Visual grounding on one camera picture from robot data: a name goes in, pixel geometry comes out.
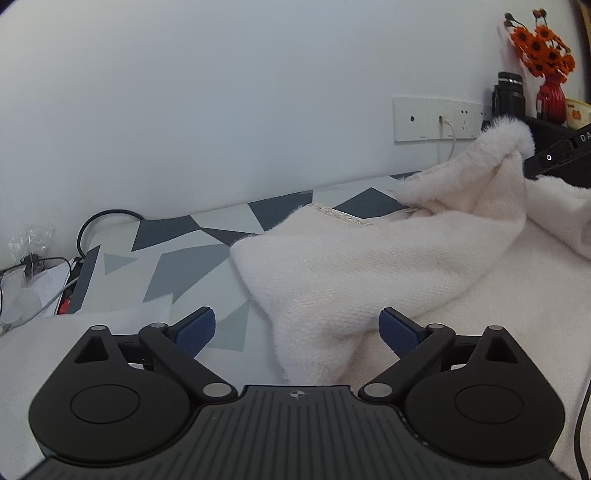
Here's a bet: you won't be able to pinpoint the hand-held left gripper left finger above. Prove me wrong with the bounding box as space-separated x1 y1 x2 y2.
74 307 237 404

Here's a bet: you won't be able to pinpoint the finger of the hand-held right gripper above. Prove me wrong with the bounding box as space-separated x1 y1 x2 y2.
523 138 578 181

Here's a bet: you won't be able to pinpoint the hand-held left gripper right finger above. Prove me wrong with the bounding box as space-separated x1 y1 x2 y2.
359 308 525 403

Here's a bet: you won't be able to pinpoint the cream fuzzy knit sweater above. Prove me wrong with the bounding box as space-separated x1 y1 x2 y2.
230 116 591 480

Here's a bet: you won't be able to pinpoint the black box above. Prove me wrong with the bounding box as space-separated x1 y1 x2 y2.
522 115 591 190

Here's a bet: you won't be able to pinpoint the cream printed mug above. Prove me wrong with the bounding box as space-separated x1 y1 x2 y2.
566 98 591 130

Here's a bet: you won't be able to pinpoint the red ribbed vase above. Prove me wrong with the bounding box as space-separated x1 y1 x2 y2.
536 76 567 124

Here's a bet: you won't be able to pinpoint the geometric patterned tablecloth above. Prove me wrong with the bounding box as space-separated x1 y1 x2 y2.
69 173 416 386

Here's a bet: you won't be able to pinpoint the black insulated water bottle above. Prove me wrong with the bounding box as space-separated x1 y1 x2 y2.
492 71 527 121

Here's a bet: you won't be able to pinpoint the orange artificial flowers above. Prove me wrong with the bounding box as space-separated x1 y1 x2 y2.
503 10 576 84

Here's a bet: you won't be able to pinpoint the white cloth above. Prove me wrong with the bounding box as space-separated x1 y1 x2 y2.
0 298 174 467

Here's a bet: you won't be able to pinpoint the clear crumpled plastic bag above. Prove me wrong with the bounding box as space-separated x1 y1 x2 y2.
7 225 55 282

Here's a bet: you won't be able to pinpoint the white charging cable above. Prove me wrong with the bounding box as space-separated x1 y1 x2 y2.
440 116 458 162

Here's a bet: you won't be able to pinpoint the white wall socket panel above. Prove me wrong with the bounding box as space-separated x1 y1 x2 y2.
392 95 492 143

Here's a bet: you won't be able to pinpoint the black looped cable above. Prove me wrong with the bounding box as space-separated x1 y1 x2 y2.
76 210 146 259

